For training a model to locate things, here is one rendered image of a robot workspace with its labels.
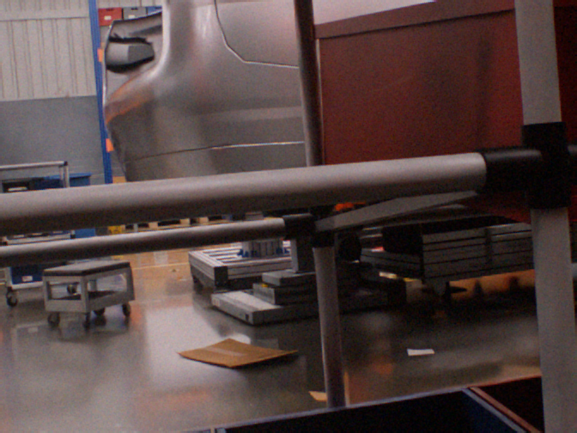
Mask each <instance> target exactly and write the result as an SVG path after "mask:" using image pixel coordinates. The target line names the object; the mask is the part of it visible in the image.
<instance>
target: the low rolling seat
mask: <svg viewBox="0 0 577 433"><path fill-rule="evenodd" d="M129 264H130V261H90V262H85V263H80V264H75V265H66V266H60V267H56V268H50V269H45V270H43V272H44V273H45V274H43V277H42V279H43V289H44V298H45V307H46V311H53V312H52V313H51V314H50V315H49V316H48V317H47V322H48V324H49V325H52V326H55V325H57V324H58V323H59V322H60V317H59V313H60V312H62V311H73V312H83V314H82V324H83V327H84V328H89V327H90V316H91V314H92V312H90V311H92V310H93V311H94V314H96V315H103V314H104V313H105V308H106V307H111V306H114V305H118V304H120V305H121V307H122V312H124V315H125V316H130V315H131V305H130V304H129V302H132V301H135V296H134V287H133V277H132V267H131V266H130V265H129ZM125 272H126V281H127V290H97V279H99V278H104V277H111V276H116V275H120V274H125ZM88 281H89V282H90V291H88ZM50 282H79V283H80V291H81V292H82V293H76V294H73V295H68V296H60V297H57V298H52V299H51V291H50Z"/></svg>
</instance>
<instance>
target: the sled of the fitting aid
mask: <svg viewBox="0 0 577 433"><path fill-rule="evenodd" d="M336 284H337V295H340V296H342V295H348V294H350V293H356V292H359V287H358V278H352V277H350V276H347V277H342V278H336ZM252 287H253V288H254V297H256V298H258V299H261V300H263V301H267V302H271V303H273V304H284V303H290V302H297V301H304V300H310V299H317V298H319V295H318V285H317V281H314V282H307V283H301V284H294V285H287V286H277V285H274V284H271V283H268V282H260V283H256V284H253V285H252Z"/></svg>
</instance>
